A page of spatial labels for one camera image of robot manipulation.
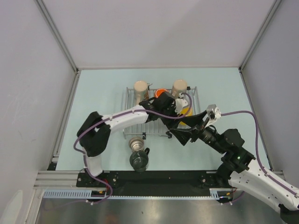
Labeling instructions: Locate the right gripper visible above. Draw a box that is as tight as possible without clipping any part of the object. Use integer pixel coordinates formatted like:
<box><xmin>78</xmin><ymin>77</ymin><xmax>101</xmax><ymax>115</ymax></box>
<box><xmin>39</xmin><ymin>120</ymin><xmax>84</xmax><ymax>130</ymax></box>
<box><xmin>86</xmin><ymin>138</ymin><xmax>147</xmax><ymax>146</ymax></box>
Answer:
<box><xmin>169</xmin><ymin>110</ymin><xmax>226</xmax><ymax>154</ymax></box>

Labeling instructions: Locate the yellow mug black handle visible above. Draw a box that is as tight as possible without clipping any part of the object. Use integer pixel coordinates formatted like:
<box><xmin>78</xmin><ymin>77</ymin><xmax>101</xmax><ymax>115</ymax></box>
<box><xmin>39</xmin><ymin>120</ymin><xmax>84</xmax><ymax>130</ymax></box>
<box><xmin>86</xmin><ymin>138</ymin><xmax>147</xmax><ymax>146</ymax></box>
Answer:
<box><xmin>179</xmin><ymin>106</ymin><xmax>193</xmax><ymax>127</ymax></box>

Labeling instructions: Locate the beige mug blue print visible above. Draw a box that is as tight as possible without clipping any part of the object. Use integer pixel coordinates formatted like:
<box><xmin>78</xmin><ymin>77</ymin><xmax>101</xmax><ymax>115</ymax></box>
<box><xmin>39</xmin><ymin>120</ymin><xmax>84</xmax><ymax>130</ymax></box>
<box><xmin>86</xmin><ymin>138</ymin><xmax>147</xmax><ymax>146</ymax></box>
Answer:
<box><xmin>171</xmin><ymin>79</ymin><xmax>187</xmax><ymax>98</ymax></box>

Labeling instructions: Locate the orange mug black handle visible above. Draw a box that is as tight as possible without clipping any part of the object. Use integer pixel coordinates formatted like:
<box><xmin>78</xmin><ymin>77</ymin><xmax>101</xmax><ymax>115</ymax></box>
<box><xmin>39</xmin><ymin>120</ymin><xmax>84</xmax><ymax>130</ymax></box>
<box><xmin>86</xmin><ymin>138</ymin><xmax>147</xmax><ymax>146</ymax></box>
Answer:
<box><xmin>154</xmin><ymin>88</ymin><xmax>169</xmax><ymax>98</ymax></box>

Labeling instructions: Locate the stainless steel cup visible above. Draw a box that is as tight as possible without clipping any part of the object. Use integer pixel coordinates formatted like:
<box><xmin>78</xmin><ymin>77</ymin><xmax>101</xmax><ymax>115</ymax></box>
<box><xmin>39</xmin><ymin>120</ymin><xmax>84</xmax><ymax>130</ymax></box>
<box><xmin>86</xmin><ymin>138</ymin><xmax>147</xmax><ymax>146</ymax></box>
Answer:
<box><xmin>128</xmin><ymin>136</ymin><xmax>144</xmax><ymax>152</ymax></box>

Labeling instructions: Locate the dark green mug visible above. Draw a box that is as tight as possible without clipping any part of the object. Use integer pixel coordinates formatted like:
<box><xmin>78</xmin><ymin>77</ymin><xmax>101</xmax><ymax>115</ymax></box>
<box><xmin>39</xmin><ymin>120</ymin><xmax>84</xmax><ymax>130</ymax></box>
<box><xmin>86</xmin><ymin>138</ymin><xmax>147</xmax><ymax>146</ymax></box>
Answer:
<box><xmin>129</xmin><ymin>147</ymin><xmax>150</xmax><ymax>173</ymax></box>

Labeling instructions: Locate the beige mug coral print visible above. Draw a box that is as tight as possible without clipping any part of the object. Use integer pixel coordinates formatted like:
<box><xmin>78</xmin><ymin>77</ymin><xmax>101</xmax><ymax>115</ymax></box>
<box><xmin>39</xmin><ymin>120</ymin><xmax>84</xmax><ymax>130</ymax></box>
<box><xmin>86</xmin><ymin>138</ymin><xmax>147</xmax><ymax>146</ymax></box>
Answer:
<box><xmin>133</xmin><ymin>80</ymin><xmax>149</xmax><ymax>105</ymax></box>

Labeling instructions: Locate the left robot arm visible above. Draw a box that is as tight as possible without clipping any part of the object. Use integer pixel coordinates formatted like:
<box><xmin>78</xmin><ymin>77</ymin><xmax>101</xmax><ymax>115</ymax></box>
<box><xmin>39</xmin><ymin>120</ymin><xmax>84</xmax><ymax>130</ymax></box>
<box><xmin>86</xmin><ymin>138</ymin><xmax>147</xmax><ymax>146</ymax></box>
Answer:
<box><xmin>74</xmin><ymin>92</ymin><xmax>193</xmax><ymax>187</ymax></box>

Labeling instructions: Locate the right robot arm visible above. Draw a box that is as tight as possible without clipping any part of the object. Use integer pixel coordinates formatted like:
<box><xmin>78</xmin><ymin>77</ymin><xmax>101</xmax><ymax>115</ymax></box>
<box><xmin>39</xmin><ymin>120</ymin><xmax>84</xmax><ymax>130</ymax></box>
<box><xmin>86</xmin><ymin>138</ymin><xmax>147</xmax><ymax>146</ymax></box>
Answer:
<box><xmin>170</xmin><ymin>126</ymin><xmax>299</xmax><ymax>224</ymax></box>

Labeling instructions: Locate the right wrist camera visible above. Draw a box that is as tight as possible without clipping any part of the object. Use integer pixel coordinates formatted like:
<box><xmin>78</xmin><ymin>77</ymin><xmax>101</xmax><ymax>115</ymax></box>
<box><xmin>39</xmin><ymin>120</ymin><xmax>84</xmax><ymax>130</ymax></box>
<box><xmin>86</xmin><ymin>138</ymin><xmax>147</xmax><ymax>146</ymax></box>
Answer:
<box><xmin>205</xmin><ymin>104</ymin><xmax>221</xmax><ymax>127</ymax></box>

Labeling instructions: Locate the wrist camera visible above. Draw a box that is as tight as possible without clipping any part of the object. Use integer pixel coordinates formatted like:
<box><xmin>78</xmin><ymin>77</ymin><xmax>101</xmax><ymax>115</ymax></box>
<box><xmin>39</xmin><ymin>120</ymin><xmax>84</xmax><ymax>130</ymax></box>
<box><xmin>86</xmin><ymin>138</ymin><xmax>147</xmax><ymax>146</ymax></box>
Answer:
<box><xmin>175</xmin><ymin>98</ymin><xmax>189</xmax><ymax>116</ymax></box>
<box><xmin>205</xmin><ymin>104</ymin><xmax>221</xmax><ymax>127</ymax></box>

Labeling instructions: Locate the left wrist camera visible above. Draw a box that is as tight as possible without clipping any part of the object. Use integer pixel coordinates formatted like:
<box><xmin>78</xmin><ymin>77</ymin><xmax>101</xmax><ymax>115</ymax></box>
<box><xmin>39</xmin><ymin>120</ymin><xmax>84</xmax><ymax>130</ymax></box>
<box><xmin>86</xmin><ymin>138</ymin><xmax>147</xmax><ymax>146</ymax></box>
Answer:
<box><xmin>175</xmin><ymin>98</ymin><xmax>189</xmax><ymax>116</ymax></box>

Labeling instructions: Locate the metal wire dish rack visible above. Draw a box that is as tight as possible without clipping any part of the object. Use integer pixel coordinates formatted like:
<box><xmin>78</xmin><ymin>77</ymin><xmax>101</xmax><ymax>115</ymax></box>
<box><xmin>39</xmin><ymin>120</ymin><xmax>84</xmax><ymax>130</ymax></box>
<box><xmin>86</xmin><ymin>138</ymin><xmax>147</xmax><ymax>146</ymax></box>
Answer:
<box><xmin>122</xmin><ymin>86</ymin><xmax>201</xmax><ymax>140</ymax></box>

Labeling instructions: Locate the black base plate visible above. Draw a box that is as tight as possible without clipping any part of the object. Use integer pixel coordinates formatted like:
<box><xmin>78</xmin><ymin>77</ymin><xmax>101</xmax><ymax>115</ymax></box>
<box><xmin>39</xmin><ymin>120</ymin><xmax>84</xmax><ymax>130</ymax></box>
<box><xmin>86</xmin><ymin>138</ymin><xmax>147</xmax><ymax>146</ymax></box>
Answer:
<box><xmin>77</xmin><ymin>170</ymin><xmax>234</xmax><ymax>196</ymax></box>

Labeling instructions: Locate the slotted cable duct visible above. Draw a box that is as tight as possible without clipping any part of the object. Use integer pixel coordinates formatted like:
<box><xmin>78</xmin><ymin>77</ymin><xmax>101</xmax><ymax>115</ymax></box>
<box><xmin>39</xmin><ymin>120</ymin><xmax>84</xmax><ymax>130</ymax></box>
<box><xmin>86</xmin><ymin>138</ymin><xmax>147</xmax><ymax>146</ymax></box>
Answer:
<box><xmin>43</xmin><ymin>187</ymin><xmax>232</xmax><ymax>200</ymax></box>

